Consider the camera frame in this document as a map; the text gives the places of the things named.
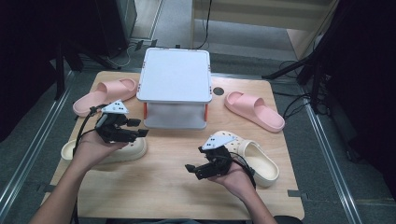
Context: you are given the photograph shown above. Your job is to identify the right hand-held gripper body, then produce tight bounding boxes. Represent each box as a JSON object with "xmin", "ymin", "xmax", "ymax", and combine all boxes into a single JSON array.
[{"xmin": 198, "ymin": 133, "xmax": 237, "ymax": 179}]

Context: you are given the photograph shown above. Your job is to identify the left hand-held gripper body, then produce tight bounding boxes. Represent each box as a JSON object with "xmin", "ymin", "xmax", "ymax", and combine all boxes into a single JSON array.
[{"xmin": 94, "ymin": 99, "xmax": 138, "ymax": 145}]

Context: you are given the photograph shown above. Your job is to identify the cream clog shoe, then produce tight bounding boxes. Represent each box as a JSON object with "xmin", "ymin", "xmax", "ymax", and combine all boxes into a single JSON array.
[
  {"xmin": 213, "ymin": 130, "xmax": 280, "ymax": 189},
  {"xmin": 60, "ymin": 136, "xmax": 149, "ymax": 165}
]

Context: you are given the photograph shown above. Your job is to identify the pink slide slipper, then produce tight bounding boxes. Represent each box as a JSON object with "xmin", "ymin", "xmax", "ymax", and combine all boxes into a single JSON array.
[
  {"xmin": 72, "ymin": 77, "xmax": 138, "ymax": 119},
  {"xmin": 223, "ymin": 91, "xmax": 286, "ymax": 133}
]

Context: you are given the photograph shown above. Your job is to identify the white two-tier shoe rack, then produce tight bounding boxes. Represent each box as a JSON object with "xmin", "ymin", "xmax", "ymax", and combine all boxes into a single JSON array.
[{"xmin": 135, "ymin": 47, "xmax": 214, "ymax": 131}]

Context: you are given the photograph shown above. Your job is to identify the person's right hand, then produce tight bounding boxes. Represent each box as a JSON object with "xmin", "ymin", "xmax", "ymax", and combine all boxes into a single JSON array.
[{"xmin": 207, "ymin": 165, "xmax": 258, "ymax": 203}]

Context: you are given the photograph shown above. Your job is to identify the person's left hand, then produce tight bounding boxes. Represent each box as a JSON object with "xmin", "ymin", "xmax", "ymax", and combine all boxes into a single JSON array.
[{"xmin": 72, "ymin": 133, "xmax": 129, "ymax": 176}]

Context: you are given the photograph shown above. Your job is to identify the black metal stand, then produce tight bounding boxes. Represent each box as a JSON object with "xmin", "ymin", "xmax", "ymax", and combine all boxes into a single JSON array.
[{"xmin": 53, "ymin": 39, "xmax": 123, "ymax": 101}]

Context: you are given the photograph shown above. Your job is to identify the dark cabinet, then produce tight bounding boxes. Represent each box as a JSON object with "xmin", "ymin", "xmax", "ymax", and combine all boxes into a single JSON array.
[{"xmin": 92, "ymin": 0, "xmax": 138, "ymax": 58}]

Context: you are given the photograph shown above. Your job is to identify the dark curtain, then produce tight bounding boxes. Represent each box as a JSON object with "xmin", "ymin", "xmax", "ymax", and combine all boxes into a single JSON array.
[
  {"xmin": 0, "ymin": 0, "xmax": 97, "ymax": 143},
  {"xmin": 323, "ymin": 0, "xmax": 396, "ymax": 201}
]

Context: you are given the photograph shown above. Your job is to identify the black tripod stand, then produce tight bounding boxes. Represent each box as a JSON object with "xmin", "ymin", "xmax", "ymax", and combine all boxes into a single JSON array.
[{"xmin": 261, "ymin": 46, "xmax": 332, "ymax": 114}]

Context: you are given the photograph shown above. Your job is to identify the beige wooden furniture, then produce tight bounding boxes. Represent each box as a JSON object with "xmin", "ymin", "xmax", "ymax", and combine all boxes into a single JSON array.
[{"xmin": 190, "ymin": 0, "xmax": 340, "ymax": 61}]

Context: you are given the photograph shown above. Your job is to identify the right hand-held gripper black cable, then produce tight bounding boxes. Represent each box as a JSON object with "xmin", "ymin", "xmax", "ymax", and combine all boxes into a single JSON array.
[{"xmin": 232, "ymin": 154, "xmax": 258, "ymax": 189}]

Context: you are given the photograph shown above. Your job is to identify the hand-held gripper black cable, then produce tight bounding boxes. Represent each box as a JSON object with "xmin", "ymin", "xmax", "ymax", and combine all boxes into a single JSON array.
[
  {"xmin": 232, "ymin": 154, "xmax": 258, "ymax": 189},
  {"xmin": 72, "ymin": 105, "xmax": 106, "ymax": 158}
]

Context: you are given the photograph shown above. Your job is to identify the left hand-held gripper black cable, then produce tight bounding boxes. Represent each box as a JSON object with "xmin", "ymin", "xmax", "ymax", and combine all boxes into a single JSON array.
[{"xmin": 72, "ymin": 105, "xmax": 106, "ymax": 158}]

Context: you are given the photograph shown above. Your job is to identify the white floor cable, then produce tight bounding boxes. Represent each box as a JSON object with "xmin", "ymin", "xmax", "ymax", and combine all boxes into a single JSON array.
[{"xmin": 106, "ymin": 43, "xmax": 138, "ymax": 68}]

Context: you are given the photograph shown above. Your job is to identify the metal floor rail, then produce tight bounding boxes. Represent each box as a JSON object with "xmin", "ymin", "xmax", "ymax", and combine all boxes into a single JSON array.
[
  {"xmin": 303, "ymin": 102, "xmax": 364, "ymax": 224},
  {"xmin": 0, "ymin": 70, "xmax": 77, "ymax": 216}
]

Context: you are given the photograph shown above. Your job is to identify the black floor cables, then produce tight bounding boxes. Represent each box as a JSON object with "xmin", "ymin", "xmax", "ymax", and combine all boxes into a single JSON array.
[{"xmin": 273, "ymin": 60, "xmax": 313, "ymax": 121}]

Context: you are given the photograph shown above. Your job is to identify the black hanging cable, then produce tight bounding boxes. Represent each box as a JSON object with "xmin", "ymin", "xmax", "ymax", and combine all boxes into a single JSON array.
[{"xmin": 192, "ymin": 0, "xmax": 214, "ymax": 50}]

